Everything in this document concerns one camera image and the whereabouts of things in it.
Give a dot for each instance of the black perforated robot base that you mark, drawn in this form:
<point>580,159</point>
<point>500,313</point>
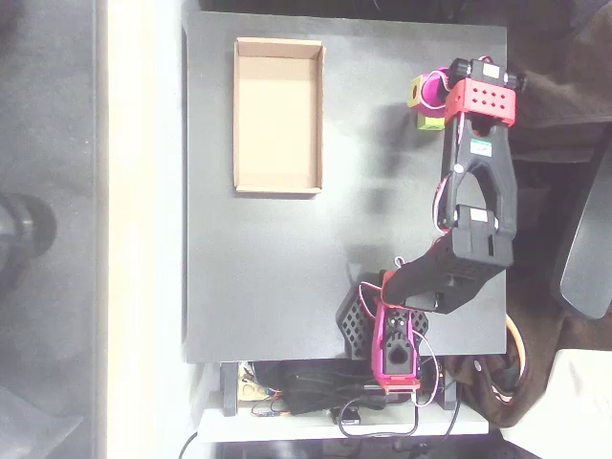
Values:
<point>354,325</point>

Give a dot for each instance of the magenta gripper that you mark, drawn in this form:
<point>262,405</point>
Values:
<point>432,91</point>

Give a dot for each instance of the tan controller circuit board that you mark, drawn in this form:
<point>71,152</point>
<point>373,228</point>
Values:
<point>253,385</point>

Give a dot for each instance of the shallow cardboard box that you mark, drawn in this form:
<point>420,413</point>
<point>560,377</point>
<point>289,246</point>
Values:
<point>277,119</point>

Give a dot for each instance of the yellow-green cube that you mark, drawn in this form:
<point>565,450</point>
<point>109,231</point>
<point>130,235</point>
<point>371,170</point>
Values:
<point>430,123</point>

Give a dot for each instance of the black plug connector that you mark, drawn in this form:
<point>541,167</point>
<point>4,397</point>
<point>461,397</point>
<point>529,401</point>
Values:
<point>349,415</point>

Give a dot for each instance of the brown jacket cloth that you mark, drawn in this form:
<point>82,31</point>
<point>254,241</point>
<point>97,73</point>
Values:
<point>559,119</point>

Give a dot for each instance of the black table clamp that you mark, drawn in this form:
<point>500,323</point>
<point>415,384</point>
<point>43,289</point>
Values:
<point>229,389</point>
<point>447,387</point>

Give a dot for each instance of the dark brown bag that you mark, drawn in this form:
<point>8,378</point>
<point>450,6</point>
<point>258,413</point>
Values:
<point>540,334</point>

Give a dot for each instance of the white shelf board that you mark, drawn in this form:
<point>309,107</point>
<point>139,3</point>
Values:
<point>287,425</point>

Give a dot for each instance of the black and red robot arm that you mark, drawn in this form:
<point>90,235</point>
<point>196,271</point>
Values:
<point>483,191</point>

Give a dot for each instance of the white cloth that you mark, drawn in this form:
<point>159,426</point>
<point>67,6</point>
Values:
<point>569,411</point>

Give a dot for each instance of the grey office chair armrest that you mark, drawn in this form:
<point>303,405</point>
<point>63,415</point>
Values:
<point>585,239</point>

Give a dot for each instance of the black power adapter bundle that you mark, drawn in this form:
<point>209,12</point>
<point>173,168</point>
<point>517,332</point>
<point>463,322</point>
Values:
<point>320,387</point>

